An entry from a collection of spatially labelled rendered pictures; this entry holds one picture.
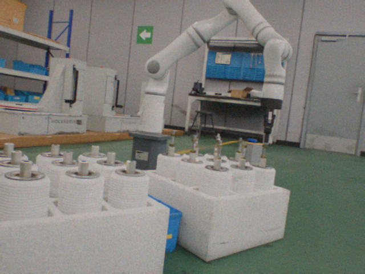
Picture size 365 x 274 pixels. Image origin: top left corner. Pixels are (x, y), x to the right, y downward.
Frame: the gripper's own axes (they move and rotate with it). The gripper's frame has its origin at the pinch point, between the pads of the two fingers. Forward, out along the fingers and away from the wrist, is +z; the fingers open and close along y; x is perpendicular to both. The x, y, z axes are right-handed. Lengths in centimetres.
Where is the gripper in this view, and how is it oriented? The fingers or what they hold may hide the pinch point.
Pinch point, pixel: (266, 138)
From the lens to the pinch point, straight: 114.9
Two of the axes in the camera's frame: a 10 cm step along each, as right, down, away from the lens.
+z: -1.2, 9.9, 0.8
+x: -9.7, -1.3, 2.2
